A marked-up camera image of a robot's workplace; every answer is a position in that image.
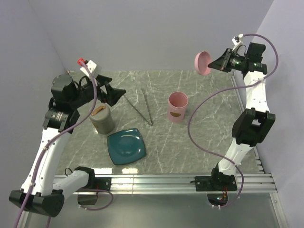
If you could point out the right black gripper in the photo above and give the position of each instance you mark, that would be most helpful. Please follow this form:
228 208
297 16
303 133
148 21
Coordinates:
221 63

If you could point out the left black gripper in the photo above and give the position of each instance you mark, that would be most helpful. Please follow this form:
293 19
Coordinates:
113 94

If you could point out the pink lid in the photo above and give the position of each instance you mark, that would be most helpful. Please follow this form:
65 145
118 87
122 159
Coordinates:
201 62

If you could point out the grey steel lid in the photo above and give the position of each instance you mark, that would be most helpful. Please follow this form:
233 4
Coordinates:
100 114

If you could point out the grey steel canister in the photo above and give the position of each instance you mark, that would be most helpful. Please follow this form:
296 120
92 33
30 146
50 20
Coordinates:
103 124

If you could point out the metal food tongs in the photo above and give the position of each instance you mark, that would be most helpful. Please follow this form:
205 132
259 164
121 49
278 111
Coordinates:
141 107

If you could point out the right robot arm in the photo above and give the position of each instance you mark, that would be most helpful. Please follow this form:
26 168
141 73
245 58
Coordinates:
255 122

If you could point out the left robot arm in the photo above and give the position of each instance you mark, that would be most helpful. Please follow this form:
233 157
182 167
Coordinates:
39 194

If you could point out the pink canister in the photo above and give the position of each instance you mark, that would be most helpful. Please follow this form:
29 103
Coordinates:
177 106

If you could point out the teal square plate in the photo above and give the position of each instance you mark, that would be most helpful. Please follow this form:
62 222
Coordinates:
126 146

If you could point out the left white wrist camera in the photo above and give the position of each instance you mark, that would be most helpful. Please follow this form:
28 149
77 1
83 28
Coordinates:
94 69

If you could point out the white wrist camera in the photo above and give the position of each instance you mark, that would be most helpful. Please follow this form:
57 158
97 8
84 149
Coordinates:
94 69
237 41

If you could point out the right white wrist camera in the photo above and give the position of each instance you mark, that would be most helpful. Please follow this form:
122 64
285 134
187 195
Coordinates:
237 41

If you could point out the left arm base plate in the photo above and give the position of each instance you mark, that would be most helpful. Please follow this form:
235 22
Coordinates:
101 183

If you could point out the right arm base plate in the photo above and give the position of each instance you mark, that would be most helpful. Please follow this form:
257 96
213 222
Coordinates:
209 183

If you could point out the aluminium rail frame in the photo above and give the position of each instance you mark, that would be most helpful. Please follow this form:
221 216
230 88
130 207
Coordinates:
158 191

